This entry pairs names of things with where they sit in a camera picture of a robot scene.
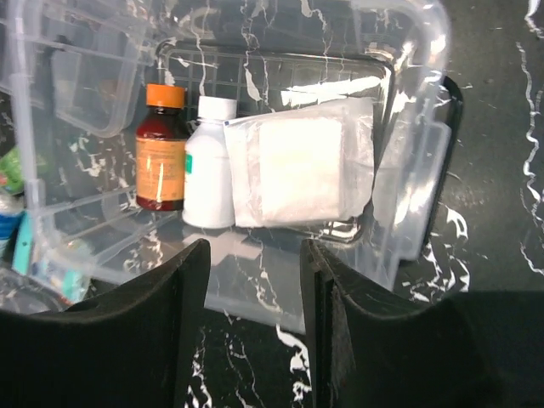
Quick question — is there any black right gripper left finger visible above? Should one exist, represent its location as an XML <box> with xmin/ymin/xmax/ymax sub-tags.
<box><xmin>1</xmin><ymin>239</ymin><xmax>211</xmax><ymax>407</ymax></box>

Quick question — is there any white gauze pad packet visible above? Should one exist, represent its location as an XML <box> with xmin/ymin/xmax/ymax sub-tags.
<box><xmin>224</xmin><ymin>98</ymin><xmax>374</xmax><ymax>228</ymax></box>

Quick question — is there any brown bottle orange cap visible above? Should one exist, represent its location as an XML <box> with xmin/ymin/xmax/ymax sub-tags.
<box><xmin>135</xmin><ymin>83</ymin><xmax>190</xmax><ymax>212</ymax></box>

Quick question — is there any green medicine carton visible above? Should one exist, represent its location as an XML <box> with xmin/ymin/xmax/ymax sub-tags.
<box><xmin>0</xmin><ymin>146</ymin><xmax>25</xmax><ymax>196</ymax></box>

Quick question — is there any clear medicine kit box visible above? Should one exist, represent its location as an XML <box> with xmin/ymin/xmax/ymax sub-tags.
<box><xmin>1</xmin><ymin>1</ymin><xmax>453</xmax><ymax>332</ymax></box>

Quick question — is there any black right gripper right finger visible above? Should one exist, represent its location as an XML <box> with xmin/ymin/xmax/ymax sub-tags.
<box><xmin>300</xmin><ymin>240</ymin><xmax>543</xmax><ymax>407</ymax></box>

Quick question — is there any white plastic bottle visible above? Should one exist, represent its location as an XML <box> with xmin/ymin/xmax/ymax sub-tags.
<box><xmin>182</xmin><ymin>95</ymin><xmax>237</xmax><ymax>230</ymax></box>

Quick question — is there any teal tape packet upper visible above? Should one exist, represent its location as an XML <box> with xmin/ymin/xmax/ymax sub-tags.
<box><xmin>12</xmin><ymin>213</ymin><xmax>91</xmax><ymax>303</ymax></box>

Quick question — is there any clear compartment organizer tray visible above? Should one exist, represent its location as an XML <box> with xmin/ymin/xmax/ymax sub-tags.
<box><xmin>1</xmin><ymin>1</ymin><xmax>160</xmax><ymax>138</ymax></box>

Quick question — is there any clear kit lid black handle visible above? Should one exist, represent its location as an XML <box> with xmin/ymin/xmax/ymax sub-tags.
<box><xmin>0</xmin><ymin>266</ymin><xmax>72</xmax><ymax>315</ymax></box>

